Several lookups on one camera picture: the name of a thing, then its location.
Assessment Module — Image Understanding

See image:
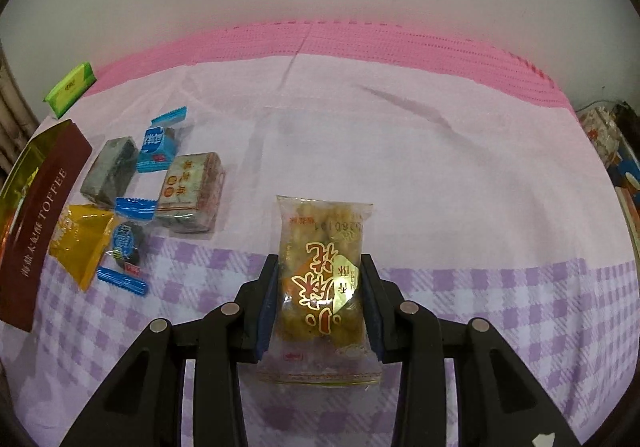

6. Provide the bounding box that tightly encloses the blue candy packet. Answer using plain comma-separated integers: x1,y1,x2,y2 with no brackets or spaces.
96,197,157,298
136,106,188,174

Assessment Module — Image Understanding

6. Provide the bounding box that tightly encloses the pink and purple plaid cloth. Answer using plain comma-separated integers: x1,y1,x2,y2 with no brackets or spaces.
0,47,640,447

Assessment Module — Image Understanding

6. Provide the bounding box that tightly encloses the green tissue pack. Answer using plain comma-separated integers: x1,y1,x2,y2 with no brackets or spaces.
44,62,96,120

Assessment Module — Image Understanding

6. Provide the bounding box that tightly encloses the pile of colourful boxes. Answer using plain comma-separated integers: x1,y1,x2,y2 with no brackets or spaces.
575,102,640,248

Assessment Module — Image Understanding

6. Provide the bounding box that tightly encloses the yellow snack packet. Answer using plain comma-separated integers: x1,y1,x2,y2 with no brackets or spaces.
48,204,118,292

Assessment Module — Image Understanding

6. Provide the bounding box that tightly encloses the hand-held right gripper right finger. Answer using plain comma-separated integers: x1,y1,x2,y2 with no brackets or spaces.
359,253,583,447

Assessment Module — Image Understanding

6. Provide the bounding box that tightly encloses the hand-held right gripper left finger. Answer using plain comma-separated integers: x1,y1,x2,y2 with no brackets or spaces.
60,253,281,447

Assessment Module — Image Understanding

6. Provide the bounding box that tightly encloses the pink foam mat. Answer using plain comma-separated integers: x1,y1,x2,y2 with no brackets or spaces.
92,20,571,108

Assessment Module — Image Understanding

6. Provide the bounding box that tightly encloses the clear lumpy snack packet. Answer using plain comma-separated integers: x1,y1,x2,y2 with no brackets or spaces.
257,194,385,389

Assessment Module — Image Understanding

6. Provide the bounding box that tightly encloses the gold and brown tin box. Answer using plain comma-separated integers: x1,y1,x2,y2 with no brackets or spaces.
0,120,93,333

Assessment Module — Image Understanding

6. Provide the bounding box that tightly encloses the beige cake packet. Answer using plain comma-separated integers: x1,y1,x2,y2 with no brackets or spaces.
155,152,224,234

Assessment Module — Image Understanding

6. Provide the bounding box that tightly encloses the grey-green cake packet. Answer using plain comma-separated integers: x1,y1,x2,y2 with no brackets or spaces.
80,137,140,205

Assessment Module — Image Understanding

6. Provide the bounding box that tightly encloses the white radiator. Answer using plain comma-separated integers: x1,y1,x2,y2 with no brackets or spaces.
0,52,41,173

